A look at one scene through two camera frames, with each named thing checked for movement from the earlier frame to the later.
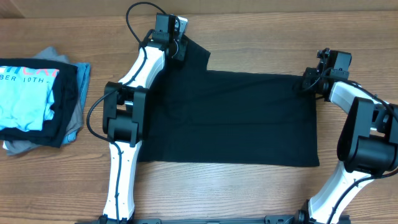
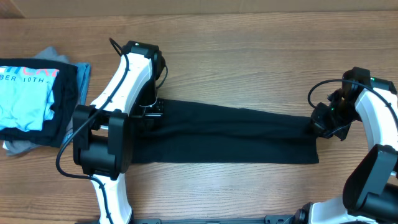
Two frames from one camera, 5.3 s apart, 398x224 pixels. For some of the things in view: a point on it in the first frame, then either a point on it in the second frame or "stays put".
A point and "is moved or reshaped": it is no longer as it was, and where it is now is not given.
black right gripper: x=310 y=78 -> x=319 y=123
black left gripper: x=183 y=45 -> x=160 y=110
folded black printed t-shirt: x=38 y=101 stays put
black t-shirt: x=194 y=114 is moved or reshaped
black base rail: x=277 y=219 stays put
